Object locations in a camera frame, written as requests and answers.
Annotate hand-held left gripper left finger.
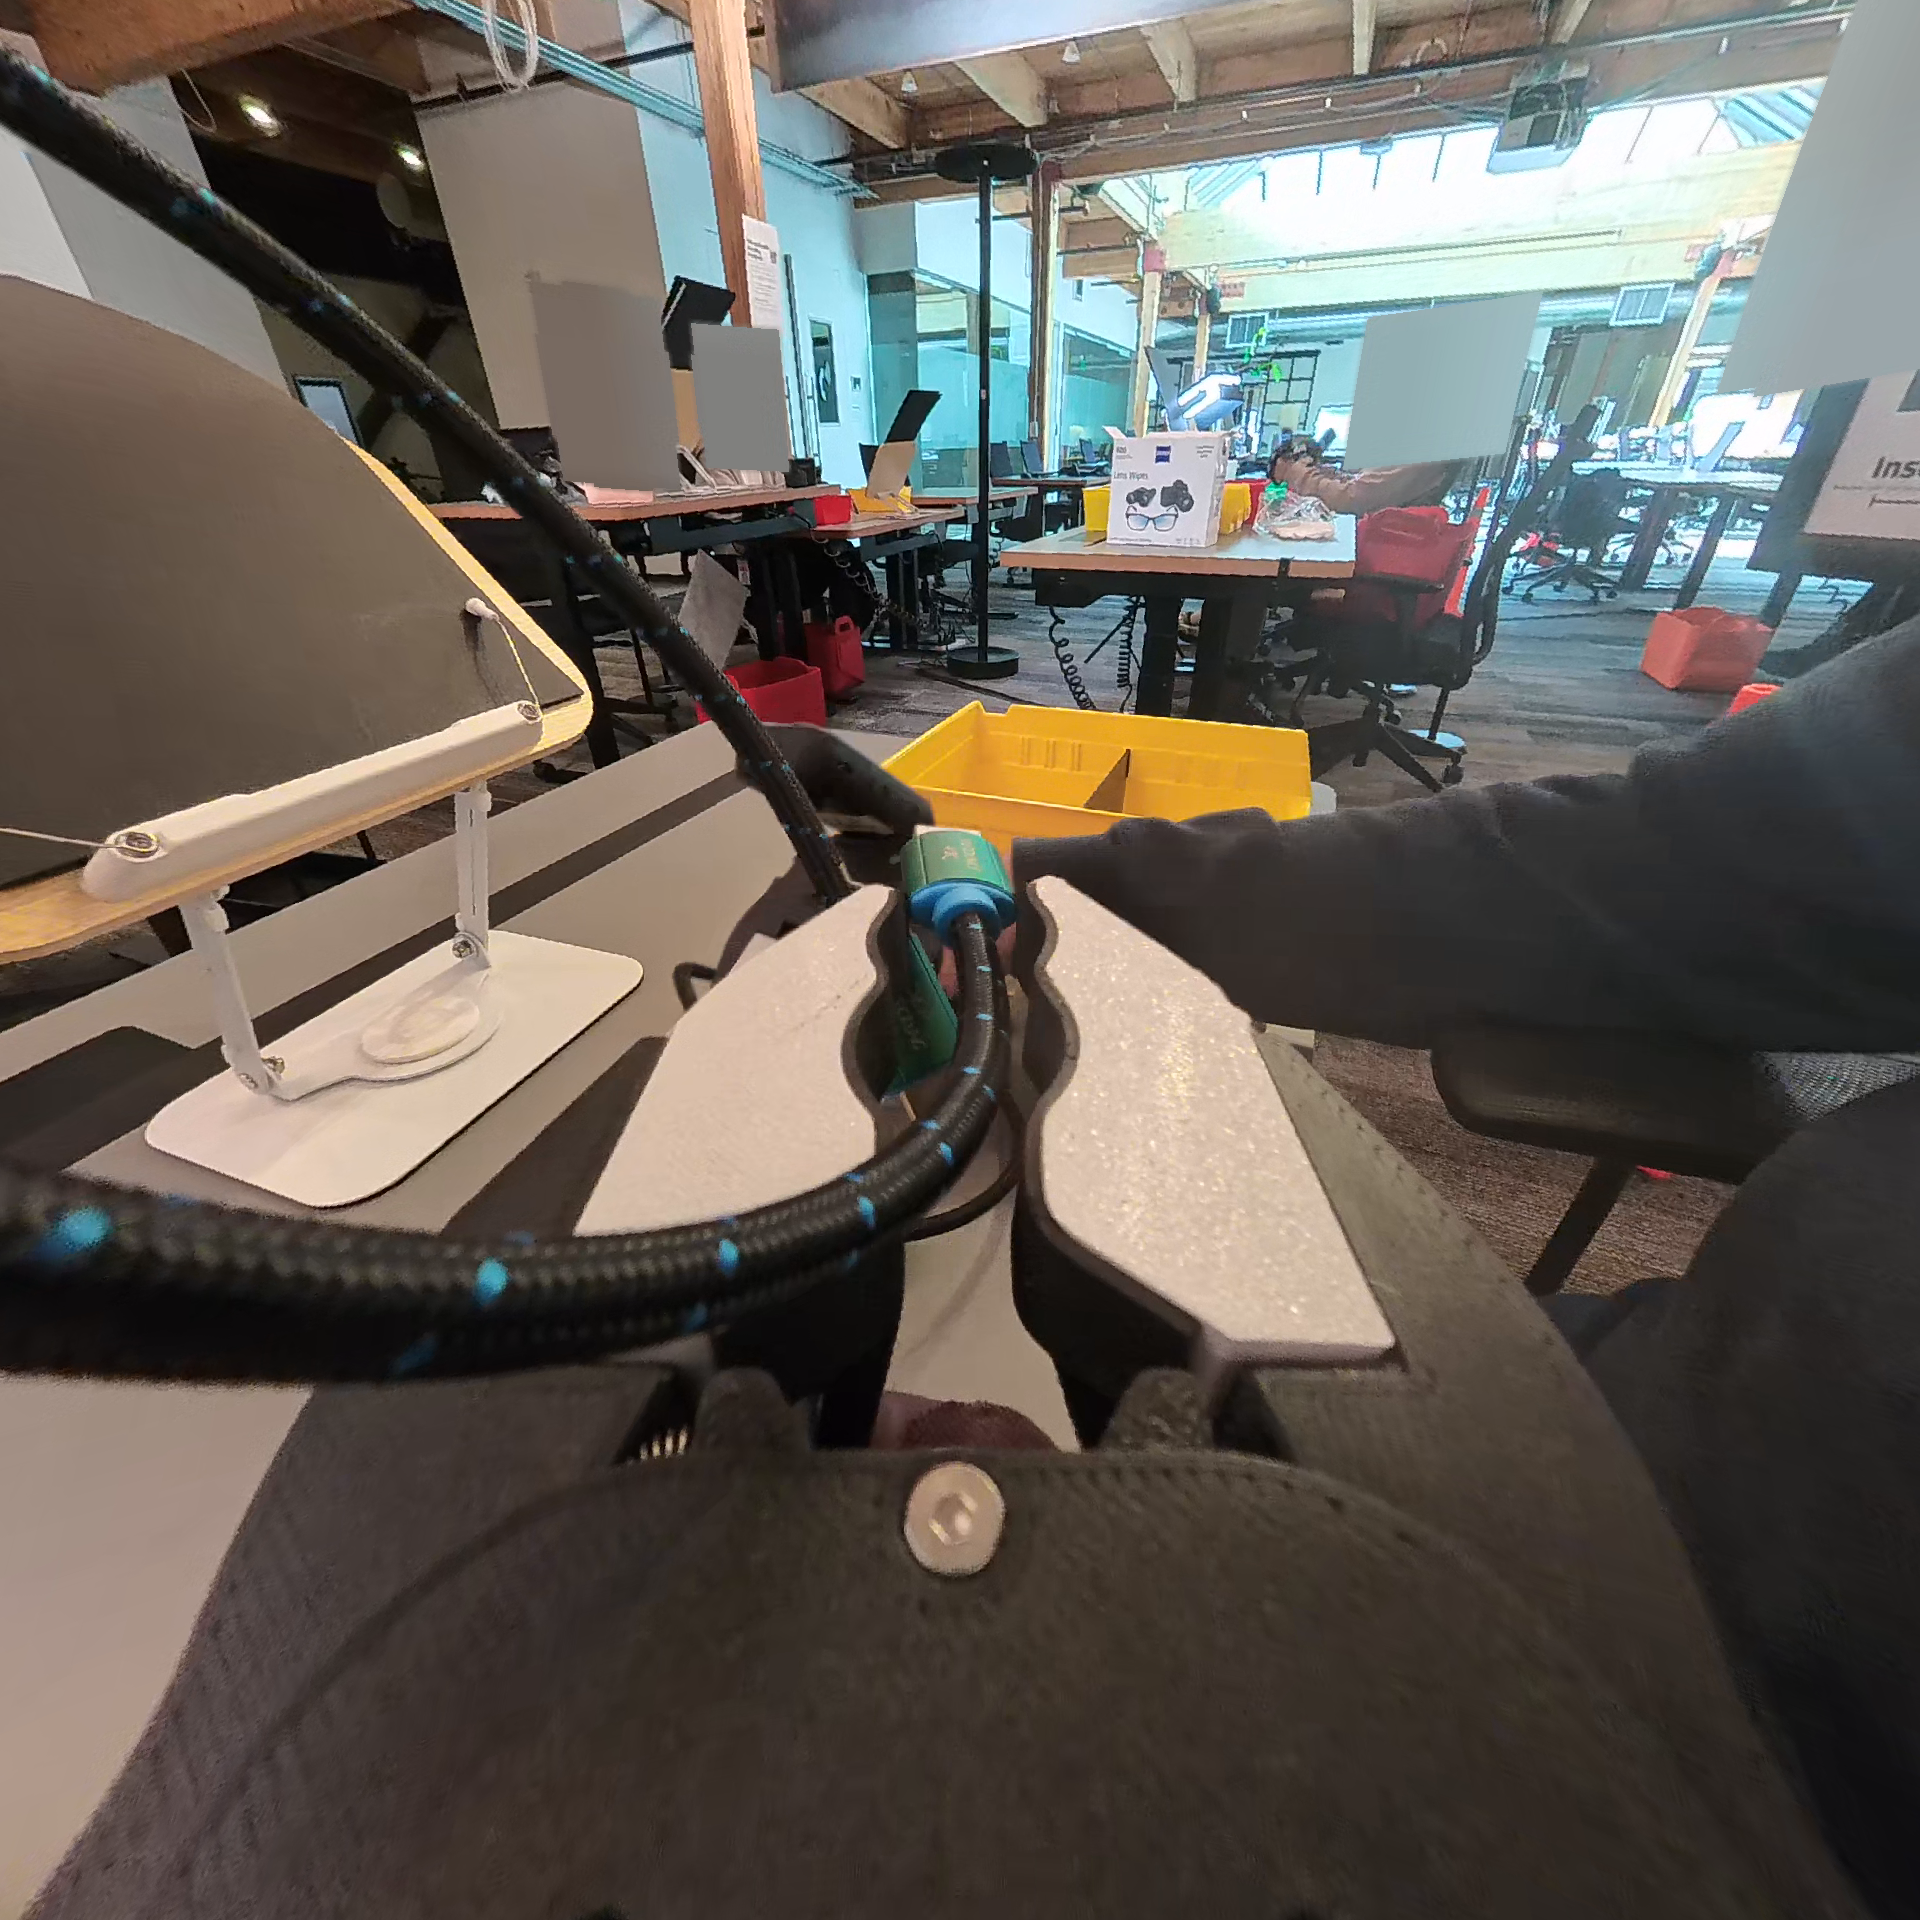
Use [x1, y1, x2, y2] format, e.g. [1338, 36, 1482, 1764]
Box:
[573, 885, 913, 1397]

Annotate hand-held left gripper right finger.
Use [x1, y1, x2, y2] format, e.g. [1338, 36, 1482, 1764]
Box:
[1012, 878, 1401, 1431]

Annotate yellow plastic bin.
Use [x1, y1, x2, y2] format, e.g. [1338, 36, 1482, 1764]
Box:
[883, 701, 1316, 846]

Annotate braided green-plug hdmi cable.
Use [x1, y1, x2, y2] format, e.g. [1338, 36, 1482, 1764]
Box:
[0, 46, 1025, 1382]

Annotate white paper sheet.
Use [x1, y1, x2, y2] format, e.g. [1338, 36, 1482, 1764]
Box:
[679, 550, 753, 671]

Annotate wood-edged table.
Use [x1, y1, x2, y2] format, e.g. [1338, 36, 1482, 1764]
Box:
[433, 480, 845, 721]
[1000, 517, 1360, 721]

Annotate black red office chair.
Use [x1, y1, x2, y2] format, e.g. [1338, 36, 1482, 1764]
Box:
[1305, 480, 1517, 788]

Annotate white printed carton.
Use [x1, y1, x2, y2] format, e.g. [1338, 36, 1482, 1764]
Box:
[1105, 431, 1237, 549]

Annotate person's dark top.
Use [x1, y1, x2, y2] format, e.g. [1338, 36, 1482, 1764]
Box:
[1592, 1071, 1920, 1920]

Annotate white tablet stand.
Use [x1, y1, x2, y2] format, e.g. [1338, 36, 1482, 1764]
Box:
[0, 277, 595, 962]

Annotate orange bin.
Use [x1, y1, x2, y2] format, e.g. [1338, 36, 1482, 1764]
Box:
[1639, 604, 1779, 694]

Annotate white sign board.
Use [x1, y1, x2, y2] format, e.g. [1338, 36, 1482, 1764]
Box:
[1747, 374, 1920, 578]

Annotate ceiling projector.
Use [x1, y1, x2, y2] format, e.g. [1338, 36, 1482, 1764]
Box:
[1489, 76, 1593, 177]

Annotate wooden post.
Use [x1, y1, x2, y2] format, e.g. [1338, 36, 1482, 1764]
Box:
[689, 0, 771, 324]

